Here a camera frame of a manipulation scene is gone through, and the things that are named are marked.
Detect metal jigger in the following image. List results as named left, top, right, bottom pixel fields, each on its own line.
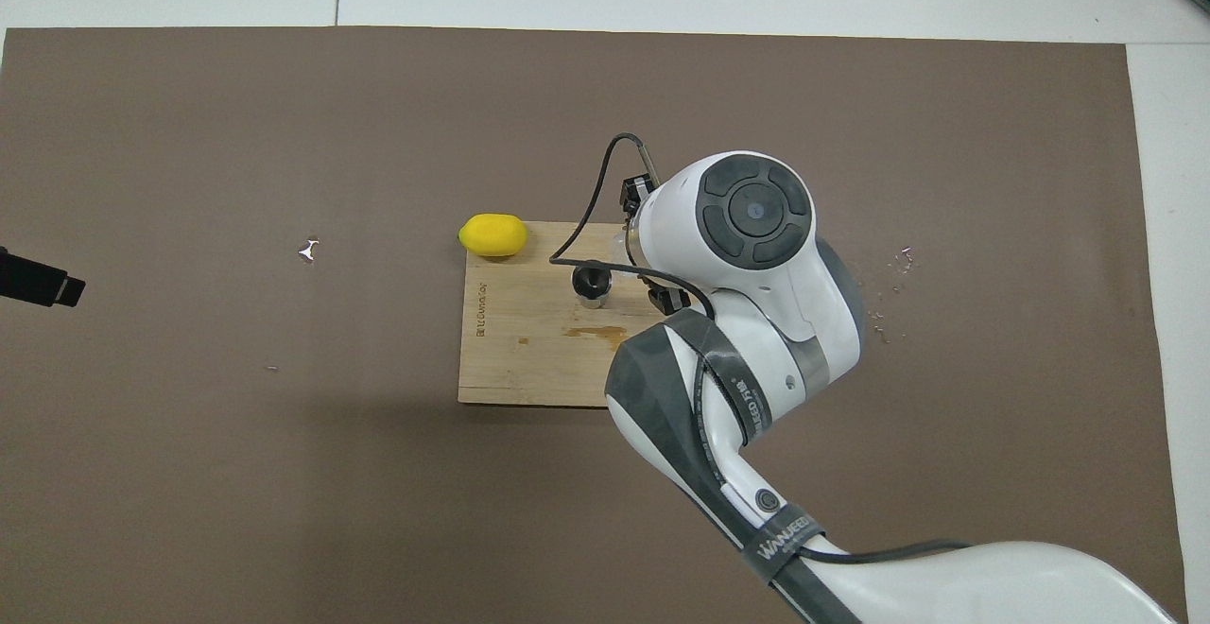
left=572, top=265, right=614, bottom=310

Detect yellow lemon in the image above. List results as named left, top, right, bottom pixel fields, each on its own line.
left=458, top=214, right=528, bottom=258

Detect wooden cutting board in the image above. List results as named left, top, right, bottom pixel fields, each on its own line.
left=458, top=220, right=667, bottom=407

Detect brown table mat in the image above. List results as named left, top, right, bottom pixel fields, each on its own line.
left=0, top=26, right=1190, bottom=624

